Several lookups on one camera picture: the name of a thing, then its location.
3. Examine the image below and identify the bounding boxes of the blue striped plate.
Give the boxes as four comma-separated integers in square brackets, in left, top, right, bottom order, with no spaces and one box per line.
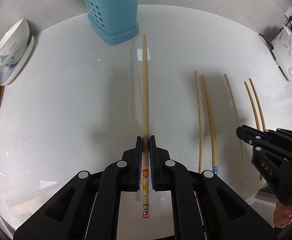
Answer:
[0,34,35,85]

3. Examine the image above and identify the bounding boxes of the person's right hand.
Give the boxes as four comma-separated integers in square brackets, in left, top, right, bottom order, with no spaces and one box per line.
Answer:
[273,201,292,229]

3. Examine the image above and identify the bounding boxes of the thin pale plain chopstick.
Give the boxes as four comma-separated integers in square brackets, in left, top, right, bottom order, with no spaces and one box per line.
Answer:
[224,74,243,183]

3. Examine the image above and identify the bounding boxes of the blue plastic utensil holder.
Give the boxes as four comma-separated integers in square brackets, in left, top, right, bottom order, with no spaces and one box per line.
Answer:
[77,0,140,45]

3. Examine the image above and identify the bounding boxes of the red floral end chopstick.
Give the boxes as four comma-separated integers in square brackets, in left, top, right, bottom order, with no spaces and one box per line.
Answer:
[140,33,152,218]
[194,70,206,173]

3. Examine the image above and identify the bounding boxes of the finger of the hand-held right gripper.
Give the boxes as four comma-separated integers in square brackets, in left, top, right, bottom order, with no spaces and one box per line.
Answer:
[236,124,268,151]
[264,127,292,161]

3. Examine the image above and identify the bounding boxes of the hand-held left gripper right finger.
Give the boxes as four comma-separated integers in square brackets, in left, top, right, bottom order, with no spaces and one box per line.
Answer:
[149,135,279,240]

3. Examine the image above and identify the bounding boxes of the white tape patch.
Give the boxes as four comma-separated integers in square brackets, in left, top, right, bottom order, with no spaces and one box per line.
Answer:
[136,49,151,61]

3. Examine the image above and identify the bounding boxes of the floral band wooden chopstick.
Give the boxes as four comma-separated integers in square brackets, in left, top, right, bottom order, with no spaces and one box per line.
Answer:
[244,81,263,181]
[248,78,266,131]

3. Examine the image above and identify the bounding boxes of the white printed bowl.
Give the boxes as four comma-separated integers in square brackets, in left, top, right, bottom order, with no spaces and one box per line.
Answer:
[0,17,31,68]

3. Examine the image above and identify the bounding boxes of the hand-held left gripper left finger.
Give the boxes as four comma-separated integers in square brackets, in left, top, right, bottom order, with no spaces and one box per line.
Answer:
[13,135,143,240]

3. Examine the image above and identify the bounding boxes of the white floral rice cooker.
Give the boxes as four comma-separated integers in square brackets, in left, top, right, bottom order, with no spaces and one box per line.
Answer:
[271,25,292,82]

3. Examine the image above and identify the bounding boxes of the tan chopstick blue patterned end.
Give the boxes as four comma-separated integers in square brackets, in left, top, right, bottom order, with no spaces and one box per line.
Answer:
[201,74,219,176]

